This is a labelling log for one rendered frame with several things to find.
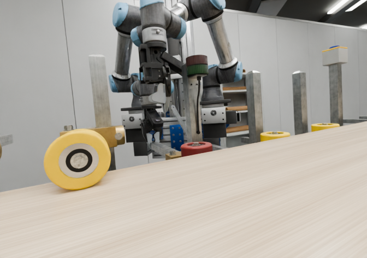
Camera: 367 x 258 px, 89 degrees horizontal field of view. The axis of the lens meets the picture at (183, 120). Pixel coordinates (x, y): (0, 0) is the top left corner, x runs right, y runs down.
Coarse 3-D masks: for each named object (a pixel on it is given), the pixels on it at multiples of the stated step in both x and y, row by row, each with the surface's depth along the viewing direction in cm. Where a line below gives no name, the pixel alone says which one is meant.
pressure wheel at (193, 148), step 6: (186, 144) 49; (192, 144) 49; (198, 144) 48; (204, 144) 48; (210, 144) 47; (186, 150) 45; (192, 150) 44; (198, 150) 44; (204, 150) 45; (210, 150) 46
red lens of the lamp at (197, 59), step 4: (192, 56) 49; (196, 56) 49; (200, 56) 49; (204, 56) 49; (188, 60) 50; (192, 60) 49; (196, 60) 49; (200, 60) 49; (204, 60) 49; (188, 64) 50
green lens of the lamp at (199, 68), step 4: (200, 64) 49; (204, 64) 49; (188, 68) 50; (192, 68) 49; (196, 68) 49; (200, 68) 49; (204, 68) 49; (188, 72) 50; (192, 72) 49; (196, 72) 49; (200, 72) 49; (204, 72) 49; (208, 72) 51
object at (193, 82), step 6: (192, 78) 54; (198, 78) 51; (192, 84) 54; (198, 84) 52; (198, 90) 52; (198, 96) 53; (198, 114) 55; (198, 120) 55; (198, 126) 55; (198, 132) 56
